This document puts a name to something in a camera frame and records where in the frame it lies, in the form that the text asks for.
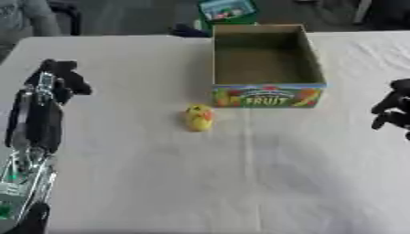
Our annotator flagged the yellow toy mango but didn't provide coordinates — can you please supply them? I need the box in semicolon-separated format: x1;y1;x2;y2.
184;104;217;133

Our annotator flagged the person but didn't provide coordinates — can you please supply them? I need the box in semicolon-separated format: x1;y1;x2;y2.
0;0;63;55

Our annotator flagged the black chair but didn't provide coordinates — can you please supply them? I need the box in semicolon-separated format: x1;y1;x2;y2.
46;0;83;37

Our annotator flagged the open cardboard box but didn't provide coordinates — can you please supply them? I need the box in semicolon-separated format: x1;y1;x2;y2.
210;24;329;109

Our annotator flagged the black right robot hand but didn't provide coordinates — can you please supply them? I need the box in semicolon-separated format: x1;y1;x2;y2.
370;78;410;141

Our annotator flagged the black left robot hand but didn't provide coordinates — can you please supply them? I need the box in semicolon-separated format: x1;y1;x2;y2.
3;58;95;154

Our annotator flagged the green storage bin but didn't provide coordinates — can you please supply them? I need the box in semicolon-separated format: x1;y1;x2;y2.
197;0;260;31

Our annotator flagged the dark bag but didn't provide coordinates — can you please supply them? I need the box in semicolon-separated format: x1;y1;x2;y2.
167;23;213;38

